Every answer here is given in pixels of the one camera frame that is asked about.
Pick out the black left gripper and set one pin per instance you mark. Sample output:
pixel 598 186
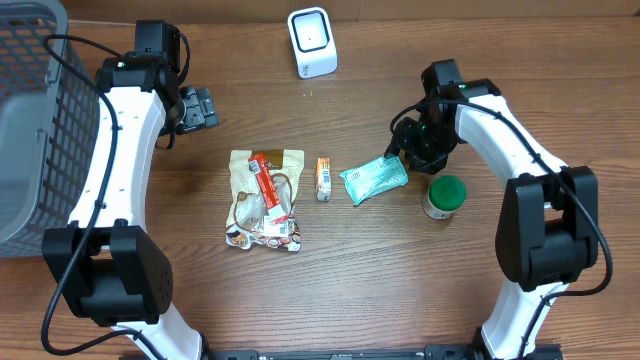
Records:
pixel 198 114

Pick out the green lid jar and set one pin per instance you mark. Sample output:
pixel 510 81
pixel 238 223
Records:
pixel 444 197

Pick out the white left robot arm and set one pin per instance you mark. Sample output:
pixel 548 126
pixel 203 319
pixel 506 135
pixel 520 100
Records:
pixel 106 266

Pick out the orange small carton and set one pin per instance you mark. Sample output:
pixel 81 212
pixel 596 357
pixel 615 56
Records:
pixel 323 180

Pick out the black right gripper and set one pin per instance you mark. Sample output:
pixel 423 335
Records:
pixel 410 140

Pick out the teal snack packet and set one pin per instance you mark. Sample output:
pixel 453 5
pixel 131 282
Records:
pixel 375 177

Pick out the red stick packet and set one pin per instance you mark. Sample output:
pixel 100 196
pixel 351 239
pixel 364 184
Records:
pixel 258 166

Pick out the beige snack bag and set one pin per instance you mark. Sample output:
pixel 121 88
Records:
pixel 248 223

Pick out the grey plastic mesh basket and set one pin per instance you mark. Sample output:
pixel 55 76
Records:
pixel 49 124

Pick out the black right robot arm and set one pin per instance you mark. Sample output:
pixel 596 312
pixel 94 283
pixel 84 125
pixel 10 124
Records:
pixel 547 231

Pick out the white barcode scanner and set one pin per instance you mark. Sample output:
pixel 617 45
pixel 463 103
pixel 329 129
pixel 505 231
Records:
pixel 312 42

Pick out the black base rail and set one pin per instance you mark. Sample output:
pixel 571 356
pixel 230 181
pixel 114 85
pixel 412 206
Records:
pixel 350 355

